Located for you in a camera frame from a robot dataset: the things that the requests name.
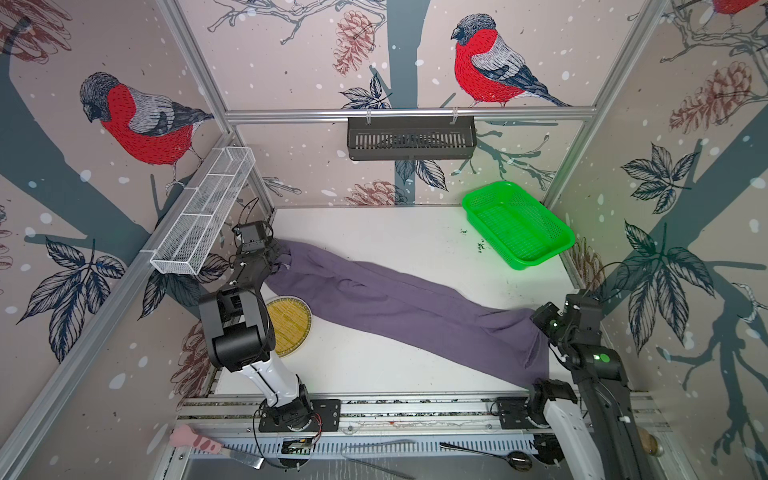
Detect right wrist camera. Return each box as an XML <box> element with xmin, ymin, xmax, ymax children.
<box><xmin>566</xmin><ymin>291</ymin><xmax>604</xmax><ymax>330</ymax></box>

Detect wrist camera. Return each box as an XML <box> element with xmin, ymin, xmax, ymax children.
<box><xmin>566</xmin><ymin>291</ymin><xmax>604</xmax><ymax>330</ymax></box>
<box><xmin>232</xmin><ymin>220</ymin><xmax>273</xmax><ymax>254</ymax></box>

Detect black hanging wire basket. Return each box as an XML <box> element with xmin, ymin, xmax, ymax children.
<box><xmin>347</xmin><ymin>116</ymin><xmax>477</xmax><ymax>161</ymax></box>

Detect black spoon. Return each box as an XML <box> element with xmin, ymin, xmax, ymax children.
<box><xmin>439</xmin><ymin>442</ymin><xmax>533</xmax><ymax>472</ymax></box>

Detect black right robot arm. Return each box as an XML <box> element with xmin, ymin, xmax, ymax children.
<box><xmin>527</xmin><ymin>290</ymin><xmax>654</xmax><ymax>479</ymax></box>

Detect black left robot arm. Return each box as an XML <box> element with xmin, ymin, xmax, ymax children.
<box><xmin>199</xmin><ymin>240</ymin><xmax>315</xmax><ymax>431</ymax></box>

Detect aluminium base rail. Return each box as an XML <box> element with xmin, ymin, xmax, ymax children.
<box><xmin>173</xmin><ymin>392</ymin><xmax>667</xmax><ymax>463</ymax></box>

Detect yellow round woven mat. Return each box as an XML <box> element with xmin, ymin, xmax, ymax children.
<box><xmin>266</xmin><ymin>296</ymin><xmax>312</xmax><ymax>357</ymax></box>

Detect white mesh wall shelf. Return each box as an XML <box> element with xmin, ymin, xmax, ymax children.
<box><xmin>150</xmin><ymin>146</ymin><xmax>255</xmax><ymax>275</ymax></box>

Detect pink handled spatula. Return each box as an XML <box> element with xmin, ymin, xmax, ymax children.
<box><xmin>169</xmin><ymin>424</ymin><xmax>264</xmax><ymax>469</ymax></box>

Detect purple trousers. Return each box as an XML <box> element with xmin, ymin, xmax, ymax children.
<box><xmin>266</xmin><ymin>240</ymin><xmax>549</xmax><ymax>387</ymax></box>

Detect green plastic basket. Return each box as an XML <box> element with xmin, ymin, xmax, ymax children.
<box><xmin>461</xmin><ymin>181</ymin><xmax>576</xmax><ymax>270</ymax></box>

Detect horizontal aluminium frame bar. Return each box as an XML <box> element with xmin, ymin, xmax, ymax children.
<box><xmin>225</xmin><ymin>106</ymin><xmax>598</xmax><ymax>126</ymax></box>

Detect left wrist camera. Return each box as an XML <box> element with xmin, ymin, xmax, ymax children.
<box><xmin>232</xmin><ymin>220</ymin><xmax>273</xmax><ymax>254</ymax></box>

